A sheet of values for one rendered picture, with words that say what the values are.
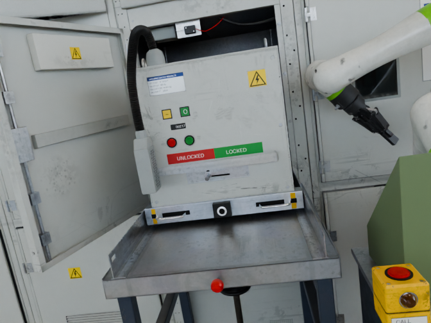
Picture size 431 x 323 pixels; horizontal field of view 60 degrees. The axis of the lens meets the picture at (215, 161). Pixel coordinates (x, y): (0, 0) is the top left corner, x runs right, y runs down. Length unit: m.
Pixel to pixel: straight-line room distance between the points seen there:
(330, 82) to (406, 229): 0.53
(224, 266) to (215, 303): 0.86
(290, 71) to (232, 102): 0.42
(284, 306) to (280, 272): 0.87
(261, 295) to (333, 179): 0.63
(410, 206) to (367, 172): 0.75
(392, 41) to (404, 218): 0.59
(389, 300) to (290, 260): 0.29
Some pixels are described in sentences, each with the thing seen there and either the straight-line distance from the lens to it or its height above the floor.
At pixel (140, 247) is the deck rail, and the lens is 1.22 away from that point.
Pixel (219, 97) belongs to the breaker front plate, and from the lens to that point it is 1.22.
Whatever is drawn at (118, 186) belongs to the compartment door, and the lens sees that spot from 1.54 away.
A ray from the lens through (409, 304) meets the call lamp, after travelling 0.80.
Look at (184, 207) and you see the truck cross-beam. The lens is 1.29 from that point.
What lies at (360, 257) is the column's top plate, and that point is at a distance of 1.22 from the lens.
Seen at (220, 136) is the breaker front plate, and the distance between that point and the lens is 1.23.
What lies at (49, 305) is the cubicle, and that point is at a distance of 2.09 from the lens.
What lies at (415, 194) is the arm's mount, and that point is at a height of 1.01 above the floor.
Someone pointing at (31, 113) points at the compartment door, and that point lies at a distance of 1.28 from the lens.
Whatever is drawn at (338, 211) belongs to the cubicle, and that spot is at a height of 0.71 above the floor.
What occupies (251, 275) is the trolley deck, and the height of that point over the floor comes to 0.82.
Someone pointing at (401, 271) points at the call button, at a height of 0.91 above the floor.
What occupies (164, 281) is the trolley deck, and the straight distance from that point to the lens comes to 1.04.
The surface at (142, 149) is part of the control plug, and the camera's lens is 1.17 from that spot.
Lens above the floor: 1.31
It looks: 12 degrees down
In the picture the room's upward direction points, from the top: 9 degrees counter-clockwise
